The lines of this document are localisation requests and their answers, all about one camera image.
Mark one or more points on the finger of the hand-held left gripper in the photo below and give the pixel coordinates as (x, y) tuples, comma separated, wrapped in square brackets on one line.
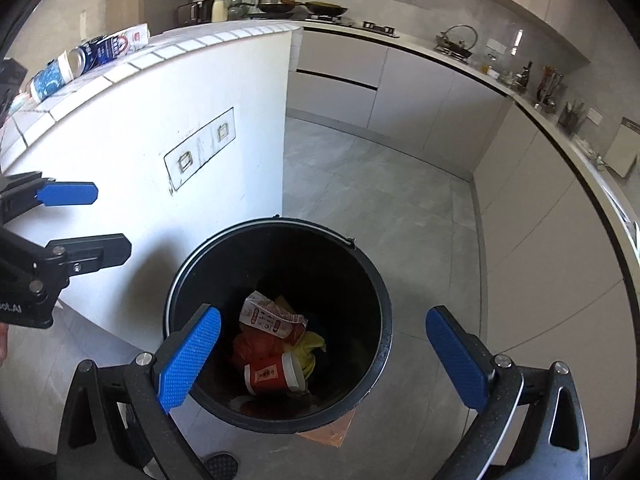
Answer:
[(95, 252), (70, 194)]

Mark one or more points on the brown cardboard sheet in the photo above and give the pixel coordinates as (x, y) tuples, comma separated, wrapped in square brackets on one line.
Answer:
[(327, 432)]

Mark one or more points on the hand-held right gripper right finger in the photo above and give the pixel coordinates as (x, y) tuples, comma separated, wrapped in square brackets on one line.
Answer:
[(455, 360)]

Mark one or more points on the dark glass bottle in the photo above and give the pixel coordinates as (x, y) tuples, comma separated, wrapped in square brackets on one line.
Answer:
[(523, 77)]

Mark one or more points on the blue patterned paper cup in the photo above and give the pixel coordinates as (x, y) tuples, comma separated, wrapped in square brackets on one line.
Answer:
[(50, 80)]

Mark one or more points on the dark blue drink can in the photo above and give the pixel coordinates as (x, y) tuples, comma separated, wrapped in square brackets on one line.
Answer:
[(90, 57)]

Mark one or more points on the steel pot with lid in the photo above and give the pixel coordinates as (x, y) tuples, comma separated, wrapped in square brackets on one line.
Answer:
[(276, 2)]

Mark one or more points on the grey teapot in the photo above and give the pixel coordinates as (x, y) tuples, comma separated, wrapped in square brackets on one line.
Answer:
[(237, 6)]

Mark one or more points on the black microwave oven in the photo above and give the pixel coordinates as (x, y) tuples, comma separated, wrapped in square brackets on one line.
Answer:
[(194, 12)]

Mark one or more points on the white cutting board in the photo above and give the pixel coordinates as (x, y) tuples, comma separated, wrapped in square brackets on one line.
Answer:
[(625, 150)]

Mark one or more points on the white printed carton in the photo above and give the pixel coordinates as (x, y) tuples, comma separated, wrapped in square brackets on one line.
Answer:
[(131, 39)]

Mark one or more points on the yellow cloth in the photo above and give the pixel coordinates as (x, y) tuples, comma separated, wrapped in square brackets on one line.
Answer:
[(312, 345)]

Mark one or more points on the white jug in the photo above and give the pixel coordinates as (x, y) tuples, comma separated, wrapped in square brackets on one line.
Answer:
[(219, 9)]

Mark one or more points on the steel kettle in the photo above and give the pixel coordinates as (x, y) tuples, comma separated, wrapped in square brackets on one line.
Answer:
[(457, 46)]

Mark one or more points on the black wok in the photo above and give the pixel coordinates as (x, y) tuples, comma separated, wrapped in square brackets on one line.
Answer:
[(326, 9)]

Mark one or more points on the white island table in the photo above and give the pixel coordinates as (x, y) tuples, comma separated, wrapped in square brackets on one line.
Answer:
[(225, 185)]

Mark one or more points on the steel utensil holder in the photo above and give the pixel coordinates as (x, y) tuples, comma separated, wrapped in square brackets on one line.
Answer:
[(550, 92)]

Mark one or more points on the white kitchen countertop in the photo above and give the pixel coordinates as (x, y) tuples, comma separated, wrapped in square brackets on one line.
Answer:
[(585, 152)]

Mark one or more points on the white socket panel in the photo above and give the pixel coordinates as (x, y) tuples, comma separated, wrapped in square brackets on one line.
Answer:
[(200, 152)]

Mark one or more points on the dark knife holder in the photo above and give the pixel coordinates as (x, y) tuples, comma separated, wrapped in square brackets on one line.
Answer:
[(570, 119)]

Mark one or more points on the person's dark shoe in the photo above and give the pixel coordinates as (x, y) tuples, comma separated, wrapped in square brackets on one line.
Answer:
[(222, 466)]

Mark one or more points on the red paper cup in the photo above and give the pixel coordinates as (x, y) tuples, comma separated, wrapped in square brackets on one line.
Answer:
[(270, 375)]

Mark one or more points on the red plastic bag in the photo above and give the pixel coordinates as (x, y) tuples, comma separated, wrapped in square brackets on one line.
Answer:
[(250, 347)]

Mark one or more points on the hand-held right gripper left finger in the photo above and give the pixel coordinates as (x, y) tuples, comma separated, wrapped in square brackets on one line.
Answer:
[(192, 360)]

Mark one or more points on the grey lower cabinets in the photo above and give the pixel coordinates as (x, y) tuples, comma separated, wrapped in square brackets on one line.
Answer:
[(550, 260)]

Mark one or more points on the black gas stove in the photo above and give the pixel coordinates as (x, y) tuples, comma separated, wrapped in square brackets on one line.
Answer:
[(370, 25)]

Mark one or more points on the small snack packet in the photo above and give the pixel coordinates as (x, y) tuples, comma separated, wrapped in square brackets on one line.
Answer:
[(270, 322)]

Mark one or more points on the black bucket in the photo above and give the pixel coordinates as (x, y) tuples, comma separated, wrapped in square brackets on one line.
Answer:
[(225, 270)]

